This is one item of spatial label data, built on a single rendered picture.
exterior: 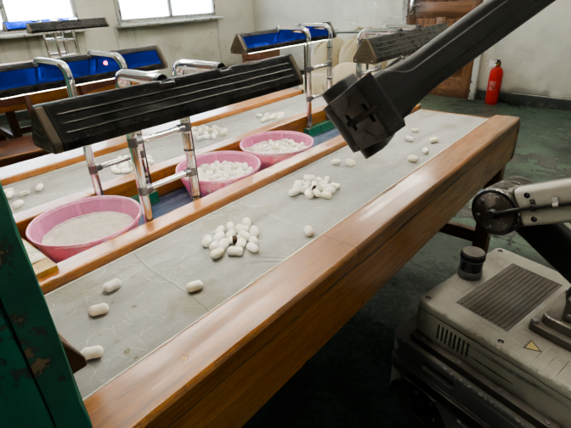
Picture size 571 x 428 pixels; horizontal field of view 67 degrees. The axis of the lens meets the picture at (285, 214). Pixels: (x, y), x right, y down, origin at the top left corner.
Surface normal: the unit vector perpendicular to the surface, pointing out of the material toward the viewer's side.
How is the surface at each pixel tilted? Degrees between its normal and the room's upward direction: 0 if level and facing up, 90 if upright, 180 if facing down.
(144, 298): 0
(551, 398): 92
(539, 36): 91
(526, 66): 90
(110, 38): 90
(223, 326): 0
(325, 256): 0
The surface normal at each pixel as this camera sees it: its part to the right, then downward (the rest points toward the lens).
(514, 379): -0.80, 0.31
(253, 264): -0.04, -0.88
